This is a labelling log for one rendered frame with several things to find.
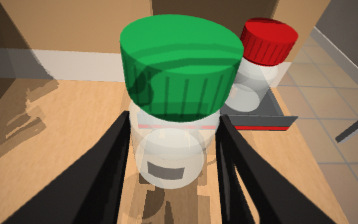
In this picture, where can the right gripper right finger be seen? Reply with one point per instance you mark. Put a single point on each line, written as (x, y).
(276, 199)

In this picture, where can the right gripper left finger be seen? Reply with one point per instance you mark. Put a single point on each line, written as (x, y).
(70, 197)

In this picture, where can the white bottle with red cap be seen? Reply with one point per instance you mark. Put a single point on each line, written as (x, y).
(267, 43)

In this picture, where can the white bottle with green cap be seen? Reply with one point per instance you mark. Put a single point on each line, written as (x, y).
(178, 72)

